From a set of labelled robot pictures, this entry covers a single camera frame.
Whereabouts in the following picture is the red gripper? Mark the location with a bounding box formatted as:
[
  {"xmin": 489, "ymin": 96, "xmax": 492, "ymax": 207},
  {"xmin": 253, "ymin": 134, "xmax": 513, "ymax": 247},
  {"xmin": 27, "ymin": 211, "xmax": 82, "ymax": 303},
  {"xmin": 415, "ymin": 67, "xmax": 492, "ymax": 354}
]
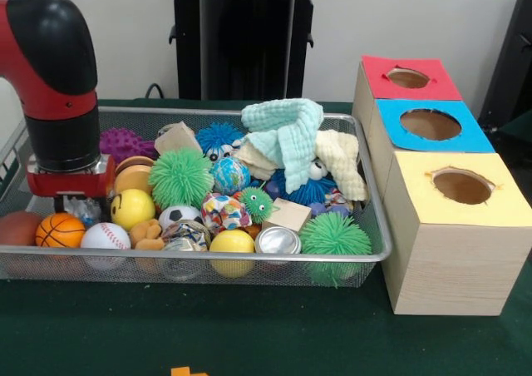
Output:
[{"xmin": 26, "ymin": 163, "xmax": 117, "ymax": 224}]

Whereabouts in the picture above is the clear plastic packet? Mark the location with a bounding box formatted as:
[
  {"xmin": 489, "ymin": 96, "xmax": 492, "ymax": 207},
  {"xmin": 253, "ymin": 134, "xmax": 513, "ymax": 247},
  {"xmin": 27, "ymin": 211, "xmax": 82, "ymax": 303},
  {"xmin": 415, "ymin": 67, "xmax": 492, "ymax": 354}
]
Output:
[{"xmin": 65, "ymin": 195, "xmax": 102, "ymax": 227}]

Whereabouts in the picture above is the purple spiky toy with eyes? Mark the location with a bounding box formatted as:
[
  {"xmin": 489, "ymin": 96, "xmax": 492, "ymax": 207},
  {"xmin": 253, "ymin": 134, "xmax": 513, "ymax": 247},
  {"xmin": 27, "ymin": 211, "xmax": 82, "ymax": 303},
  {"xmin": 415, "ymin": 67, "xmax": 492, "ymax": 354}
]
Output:
[{"xmin": 100, "ymin": 128, "xmax": 159, "ymax": 166}]

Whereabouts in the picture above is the green spiky ball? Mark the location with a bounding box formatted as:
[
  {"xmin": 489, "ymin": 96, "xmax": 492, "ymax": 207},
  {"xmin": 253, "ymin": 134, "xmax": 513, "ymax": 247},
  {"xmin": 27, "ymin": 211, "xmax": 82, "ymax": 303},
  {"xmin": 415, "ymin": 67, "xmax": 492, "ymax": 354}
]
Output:
[
  {"xmin": 298, "ymin": 211, "xmax": 374, "ymax": 287},
  {"xmin": 149, "ymin": 149, "xmax": 214, "ymax": 212}
]

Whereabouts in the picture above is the mint green cloth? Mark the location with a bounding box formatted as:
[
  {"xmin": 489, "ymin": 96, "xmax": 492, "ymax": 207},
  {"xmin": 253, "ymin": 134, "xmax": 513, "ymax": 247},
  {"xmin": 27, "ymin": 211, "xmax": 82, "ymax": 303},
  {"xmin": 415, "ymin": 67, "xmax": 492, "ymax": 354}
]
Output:
[{"xmin": 241, "ymin": 99, "xmax": 325, "ymax": 194}]

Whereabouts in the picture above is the cream muslin cloth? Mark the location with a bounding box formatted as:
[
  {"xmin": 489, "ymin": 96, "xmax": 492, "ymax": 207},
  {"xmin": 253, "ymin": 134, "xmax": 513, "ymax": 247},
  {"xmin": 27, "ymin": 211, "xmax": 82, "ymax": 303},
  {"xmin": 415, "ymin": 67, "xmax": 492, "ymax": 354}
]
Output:
[{"xmin": 231, "ymin": 129, "xmax": 367, "ymax": 202}]

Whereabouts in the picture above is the clear mesh bin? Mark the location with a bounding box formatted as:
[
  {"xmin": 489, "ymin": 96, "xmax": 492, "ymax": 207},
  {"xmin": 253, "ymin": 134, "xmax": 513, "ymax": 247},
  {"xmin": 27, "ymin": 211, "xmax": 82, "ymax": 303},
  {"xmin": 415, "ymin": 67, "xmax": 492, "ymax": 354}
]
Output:
[{"xmin": 0, "ymin": 106, "xmax": 395, "ymax": 288}]

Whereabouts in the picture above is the wooden box with three holes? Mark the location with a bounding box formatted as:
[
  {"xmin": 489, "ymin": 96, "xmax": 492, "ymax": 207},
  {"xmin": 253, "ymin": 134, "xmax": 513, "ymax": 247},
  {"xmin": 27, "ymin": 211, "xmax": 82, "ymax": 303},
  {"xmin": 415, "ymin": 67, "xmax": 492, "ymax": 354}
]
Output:
[{"xmin": 352, "ymin": 56, "xmax": 532, "ymax": 316}]

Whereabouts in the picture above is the small orange basketball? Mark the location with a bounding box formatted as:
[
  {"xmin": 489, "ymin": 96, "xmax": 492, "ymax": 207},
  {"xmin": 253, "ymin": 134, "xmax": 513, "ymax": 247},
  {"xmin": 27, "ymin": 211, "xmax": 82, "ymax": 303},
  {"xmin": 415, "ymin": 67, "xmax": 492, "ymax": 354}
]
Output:
[{"xmin": 35, "ymin": 213, "xmax": 86, "ymax": 249}]

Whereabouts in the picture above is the white baseball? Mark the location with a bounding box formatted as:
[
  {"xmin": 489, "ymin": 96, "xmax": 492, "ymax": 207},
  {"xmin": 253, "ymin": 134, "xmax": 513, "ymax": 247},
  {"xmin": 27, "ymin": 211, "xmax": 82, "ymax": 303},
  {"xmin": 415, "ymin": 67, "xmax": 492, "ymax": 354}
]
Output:
[{"xmin": 80, "ymin": 222, "xmax": 132, "ymax": 269}]

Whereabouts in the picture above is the yellow smiley ball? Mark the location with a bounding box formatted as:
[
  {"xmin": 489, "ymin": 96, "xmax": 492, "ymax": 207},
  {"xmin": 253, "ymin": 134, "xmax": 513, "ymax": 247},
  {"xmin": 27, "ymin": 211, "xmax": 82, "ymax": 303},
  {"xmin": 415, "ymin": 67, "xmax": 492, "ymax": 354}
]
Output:
[{"xmin": 111, "ymin": 188, "xmax": 157, "ymax": 231}]

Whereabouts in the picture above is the dark green tablecloth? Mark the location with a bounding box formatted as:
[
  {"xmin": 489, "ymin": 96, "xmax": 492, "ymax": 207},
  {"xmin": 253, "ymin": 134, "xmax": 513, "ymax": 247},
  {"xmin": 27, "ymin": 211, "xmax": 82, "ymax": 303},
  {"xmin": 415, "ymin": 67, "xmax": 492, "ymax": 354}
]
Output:
[{"xmin": 0, "ymin": 97, "xmax": 532, "ymax": 376}]

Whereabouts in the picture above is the black cable loop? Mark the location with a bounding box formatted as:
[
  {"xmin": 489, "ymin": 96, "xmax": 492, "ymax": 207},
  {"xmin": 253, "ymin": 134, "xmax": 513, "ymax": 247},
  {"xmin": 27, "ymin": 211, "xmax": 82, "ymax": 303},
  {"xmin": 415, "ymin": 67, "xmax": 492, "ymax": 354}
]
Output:
[{"xmin": 145, "ymin": 82, "xmax": 167, "ymax": 101}]

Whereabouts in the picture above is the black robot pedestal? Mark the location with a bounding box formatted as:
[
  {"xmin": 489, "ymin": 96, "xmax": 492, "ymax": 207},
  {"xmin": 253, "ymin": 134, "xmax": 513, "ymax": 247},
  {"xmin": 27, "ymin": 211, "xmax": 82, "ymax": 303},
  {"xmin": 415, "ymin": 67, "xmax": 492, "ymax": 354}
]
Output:
[{"xmin": 160, "ymin": 0, "xmax": 334, "ymax": 102}]

